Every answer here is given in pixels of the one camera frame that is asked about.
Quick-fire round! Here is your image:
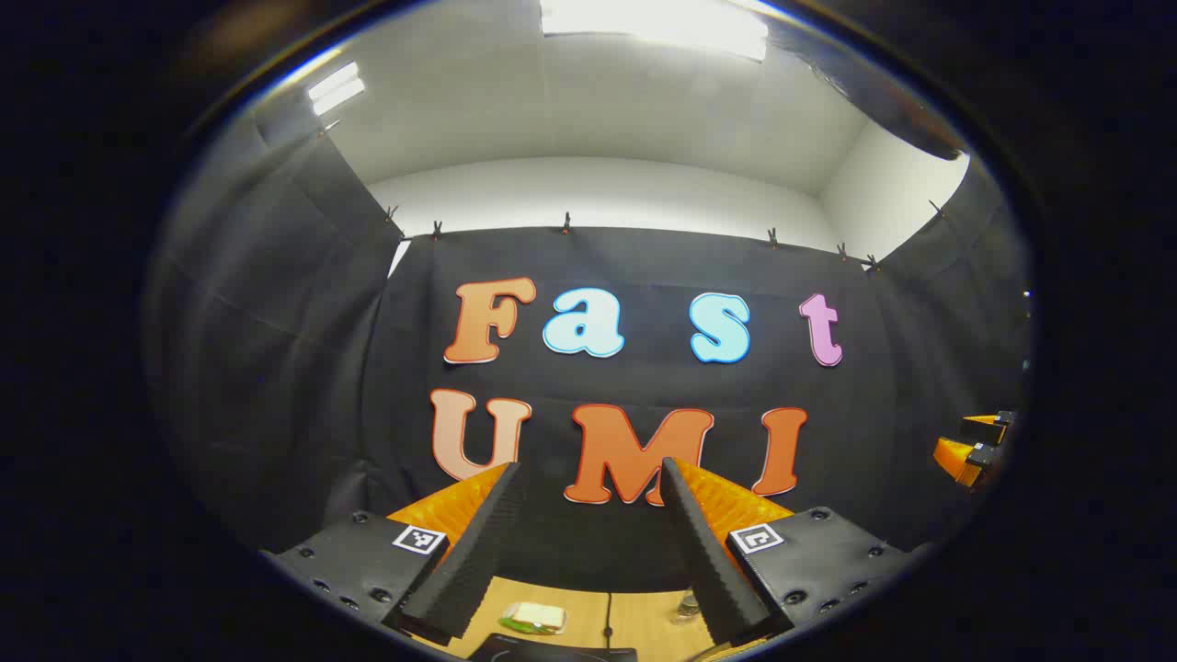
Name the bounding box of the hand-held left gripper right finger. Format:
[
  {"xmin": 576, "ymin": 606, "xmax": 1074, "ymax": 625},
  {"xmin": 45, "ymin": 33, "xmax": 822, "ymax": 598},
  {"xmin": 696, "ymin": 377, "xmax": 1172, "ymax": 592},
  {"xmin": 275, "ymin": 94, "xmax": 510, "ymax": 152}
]
[{"xmin": 660, "ymin": 457, "xmax": 920, "ymax": 646}]

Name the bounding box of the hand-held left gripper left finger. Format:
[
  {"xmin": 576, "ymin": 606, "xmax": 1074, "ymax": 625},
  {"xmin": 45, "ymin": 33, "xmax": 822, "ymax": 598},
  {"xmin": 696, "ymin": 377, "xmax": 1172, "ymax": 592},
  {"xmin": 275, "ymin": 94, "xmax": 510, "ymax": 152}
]
[{"xmin": 262, "ymin": 460, "xmax": 525, "ymax": 646}]

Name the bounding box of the black induction cooktop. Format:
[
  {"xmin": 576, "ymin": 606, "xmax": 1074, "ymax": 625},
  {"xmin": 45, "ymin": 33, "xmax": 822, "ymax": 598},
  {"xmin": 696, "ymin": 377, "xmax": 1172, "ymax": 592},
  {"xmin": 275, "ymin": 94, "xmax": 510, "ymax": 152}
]
[{"xmin": 469, "ymin": 633, "xmax": 638, "ymax": 662}]

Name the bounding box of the sandwich with lettuce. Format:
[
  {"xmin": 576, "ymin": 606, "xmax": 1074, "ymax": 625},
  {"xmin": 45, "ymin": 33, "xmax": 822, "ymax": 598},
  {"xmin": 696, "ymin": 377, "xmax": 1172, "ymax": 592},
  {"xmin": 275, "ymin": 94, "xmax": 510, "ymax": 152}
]
[{"xmin": 501, "ymin": 602, "xmax": 567, "ymax": 636}]

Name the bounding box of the row of black cloth clips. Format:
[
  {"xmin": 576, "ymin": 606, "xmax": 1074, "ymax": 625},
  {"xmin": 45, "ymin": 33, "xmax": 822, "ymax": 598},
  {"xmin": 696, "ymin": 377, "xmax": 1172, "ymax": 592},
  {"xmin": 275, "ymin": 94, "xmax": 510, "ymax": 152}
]
[{"xmin": 317, "ymin": 120, "xmax": 948, "ymax": 273}]

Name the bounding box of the small ceiling light panel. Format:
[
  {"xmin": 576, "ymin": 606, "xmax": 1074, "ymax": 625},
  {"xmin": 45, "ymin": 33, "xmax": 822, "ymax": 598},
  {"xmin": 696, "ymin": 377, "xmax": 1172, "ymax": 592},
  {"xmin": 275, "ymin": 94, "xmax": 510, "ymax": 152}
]
[{"xmin": 307, "ymin": 62, "xmax": 367, "ymax": 117}]

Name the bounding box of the large ceiling light panel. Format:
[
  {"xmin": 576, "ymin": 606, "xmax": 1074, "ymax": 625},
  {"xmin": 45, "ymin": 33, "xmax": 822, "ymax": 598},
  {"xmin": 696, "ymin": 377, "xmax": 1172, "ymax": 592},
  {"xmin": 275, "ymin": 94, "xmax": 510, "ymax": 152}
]
[{"xmin": 540, "ymin": 0, "xmax": 770, "ymax": 63}]

